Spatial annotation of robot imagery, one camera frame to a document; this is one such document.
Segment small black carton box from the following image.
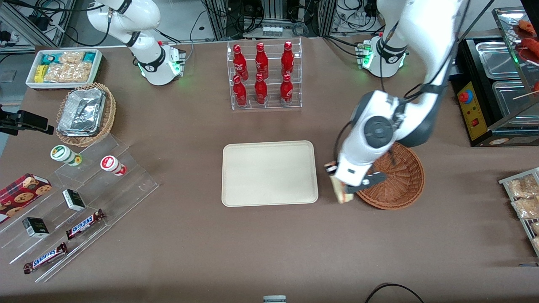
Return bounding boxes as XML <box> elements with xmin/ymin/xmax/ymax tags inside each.
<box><xmin>62</xmin><ymin>189</ymin><xmax>86</xmax><ymax>212</ymax></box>
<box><xmin>22</xmin><ymin>217</ymin><xmax>50</xmax><ymax>239</ymax></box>

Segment steel warmer pan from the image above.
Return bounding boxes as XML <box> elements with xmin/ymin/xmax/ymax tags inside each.
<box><xmin>475</xmin><ymin>41</ymin><xmax>523</xmax><ymax>80</ymax></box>
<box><xmin>491</xmin><ymin>80</ymin><xmax>539</xmax><ymax>118</ymax></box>

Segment triangular sandwich wedge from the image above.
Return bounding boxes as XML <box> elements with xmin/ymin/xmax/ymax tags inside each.
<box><xmin>329</xmin><ymin>173</ymin><xmax>355</xmax><ymax>205</ymax></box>

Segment clear cracker snack packet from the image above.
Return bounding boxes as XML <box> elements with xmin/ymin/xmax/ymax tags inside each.
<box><xmin>59</xmin><ymin>51</ymin><xmax>85</xmax><ymax>64</ymax></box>
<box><xmin>44</xmin><ymin>62</ymin><xmax>94</xmax><ymax>83</ymax></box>

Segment white plastic snack bin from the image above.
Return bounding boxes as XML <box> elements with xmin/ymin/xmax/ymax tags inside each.
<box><xmin>25</xmin><ymin>49</ymin><xmax>104</xmax><ymax>91</ymax></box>

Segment clear acrylic stepped shelf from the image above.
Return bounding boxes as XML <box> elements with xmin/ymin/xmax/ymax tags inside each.
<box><xmin>0</xmin><ymin>134</ymin><xmax>160</xmax><ymax>283</ymax></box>

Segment black food warmer appliance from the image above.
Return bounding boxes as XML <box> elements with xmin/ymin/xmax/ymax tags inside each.
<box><xmin>451</xmin><ymin>6</ymin><xmax>539</xmax><ymax>148</ymax></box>

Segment brown round wicker basket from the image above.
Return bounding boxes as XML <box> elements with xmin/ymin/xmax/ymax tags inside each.
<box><xmin>353</xmin><ymin>141</ymin><xmax>426</xmax><ymax>210</ymax></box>

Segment black clamp mount device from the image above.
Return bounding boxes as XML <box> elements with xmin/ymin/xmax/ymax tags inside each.
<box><xmin>0</xmin><ymin>105</ymin><xmax>55</xmax><ymax>136</ymax></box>

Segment black cable loop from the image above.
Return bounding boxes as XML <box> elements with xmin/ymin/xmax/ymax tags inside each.
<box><xmin>364</xmin><ymin>283</ymin><xmax>426</xmax><ymax>303</ymax></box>

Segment tray of packaged snacks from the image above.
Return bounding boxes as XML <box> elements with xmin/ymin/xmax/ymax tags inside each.
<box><xmin>498</xmin><ymin>167</ymin><xmax>539</xmax><ymax>257</ymax></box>

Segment green lid yogurt cup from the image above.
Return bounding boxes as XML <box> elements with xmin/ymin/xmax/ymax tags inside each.
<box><xmin>50</xmin><ymin>145</ymin><xmax>83</xmax><ymax>167</ymax></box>

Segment Snickers chocolate bar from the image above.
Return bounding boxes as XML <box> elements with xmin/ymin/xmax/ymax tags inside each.
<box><xmin>23</xmin><ymin>242</ymin><xmax>69</xmax><ymax>275</ymax></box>
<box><xmin>65</xmin><ymin>209</ymin><xmax>106</xmax><ymax>240</ymax></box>

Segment stacked aluminium foil containers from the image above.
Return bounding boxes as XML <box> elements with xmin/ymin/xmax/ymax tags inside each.
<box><xmin>57</xmin><ymin>88</ymin><xmax>107</xmax><ymax>137</ymax></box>

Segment red cola bottle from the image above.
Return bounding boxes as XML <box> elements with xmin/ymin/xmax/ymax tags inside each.
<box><xmin>233</xmin><ymin>75</ymin><xmax>248</xmax><ymax>107</ymax></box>
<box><xmin>280</xmin><ymin>74</ymin><xmax>294</xmax><ymax>104</ymax></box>
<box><xmin>255</xmin><ymin>42</ymin><xmax>269</xmax><ymax>78</ymax></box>
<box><xmin>233</xmin><ymin>44</ymin><xmax>249</xmax><ymax>80</ymax></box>
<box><xmin>281</xmin><ymin>41</ymin><xmax>295</xmax><ymax>76</ymax></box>
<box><xmin>254</xmin><ymin>73</ymin><xmax>268</xmax><ymax>105</ymax></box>

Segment red tartan cookie box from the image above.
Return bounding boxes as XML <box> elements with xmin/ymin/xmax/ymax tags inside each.
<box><xmin>0</xmin><ymin>173</ymin><xmax>53</xmax><ymax>224</ymax></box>

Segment cream plastic tray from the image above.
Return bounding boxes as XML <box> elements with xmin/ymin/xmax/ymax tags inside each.
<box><xmin>221</xmin><ymin>140</ymin><xmax>319</xmax><ymax>208</ymax></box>

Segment light wicker basket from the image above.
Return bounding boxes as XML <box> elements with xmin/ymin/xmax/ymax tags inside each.
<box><xmin>56</xmin><ymin>82</ymin><xmax>117</xmax><ymax>147</ymax></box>

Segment aluminium frame equipment rack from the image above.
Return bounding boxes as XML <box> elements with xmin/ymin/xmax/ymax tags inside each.
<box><xmin>201</xmin><ymin>0</ymin><xmax>337</xmax><ymax>39</ymax></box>

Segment red lid yogurt cup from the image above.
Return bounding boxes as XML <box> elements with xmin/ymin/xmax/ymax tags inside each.
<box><xmin>100</xmin><ymin>155</ymin><xmax>127</xmax><ymax>176</ymax></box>

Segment clear acrylic bottle rack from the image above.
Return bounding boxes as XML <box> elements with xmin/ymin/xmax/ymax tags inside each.
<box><xmin>226</xmin><ymin>37</ymin><xmax>303</xmax><ymax>111</ymax></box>

